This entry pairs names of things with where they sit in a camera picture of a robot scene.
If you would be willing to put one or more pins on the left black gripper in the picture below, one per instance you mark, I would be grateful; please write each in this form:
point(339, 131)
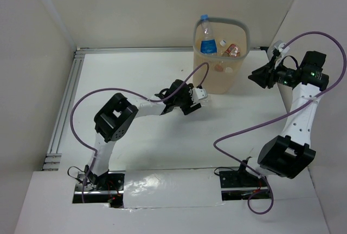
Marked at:
point(188, 104)

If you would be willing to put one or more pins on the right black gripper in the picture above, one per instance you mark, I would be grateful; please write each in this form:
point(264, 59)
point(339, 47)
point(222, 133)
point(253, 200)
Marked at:
point(262, 76)

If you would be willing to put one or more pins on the small red-capped bottle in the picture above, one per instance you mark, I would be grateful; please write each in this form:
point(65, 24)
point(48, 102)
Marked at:
point(232, 51)

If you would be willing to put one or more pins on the clear bottle front white cap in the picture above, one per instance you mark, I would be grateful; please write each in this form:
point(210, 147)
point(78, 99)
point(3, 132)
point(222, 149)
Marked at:
point(222, 43)

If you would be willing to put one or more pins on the blue-labelled blue-capped bottle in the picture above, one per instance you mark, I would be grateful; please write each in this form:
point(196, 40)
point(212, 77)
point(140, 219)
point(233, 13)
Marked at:
point(208, 43)

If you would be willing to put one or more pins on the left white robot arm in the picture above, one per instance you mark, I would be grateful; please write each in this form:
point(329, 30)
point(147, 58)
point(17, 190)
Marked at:
point(115, 117)

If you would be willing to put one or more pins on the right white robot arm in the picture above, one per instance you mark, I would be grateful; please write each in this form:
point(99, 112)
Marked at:
point(289, 153)

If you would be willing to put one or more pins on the beige mesh waste bin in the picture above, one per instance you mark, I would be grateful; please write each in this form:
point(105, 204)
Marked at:
point(220, 75)

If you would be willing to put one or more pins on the glossy white tape sheet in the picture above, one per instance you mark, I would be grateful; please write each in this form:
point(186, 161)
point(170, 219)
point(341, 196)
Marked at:
point(157, 189)

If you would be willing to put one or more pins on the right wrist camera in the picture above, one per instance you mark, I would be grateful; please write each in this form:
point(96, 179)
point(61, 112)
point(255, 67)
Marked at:
point(278, 51)

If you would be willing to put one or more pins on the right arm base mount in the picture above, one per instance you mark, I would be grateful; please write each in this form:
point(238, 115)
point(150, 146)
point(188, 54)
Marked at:
point(238, 184)

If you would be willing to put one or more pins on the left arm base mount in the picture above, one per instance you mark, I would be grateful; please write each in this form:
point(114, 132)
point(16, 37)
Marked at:
point(110, 192)

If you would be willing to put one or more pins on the aluminium frame rail left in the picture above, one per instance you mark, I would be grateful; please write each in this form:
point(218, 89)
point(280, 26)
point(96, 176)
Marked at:
point(54, 152)

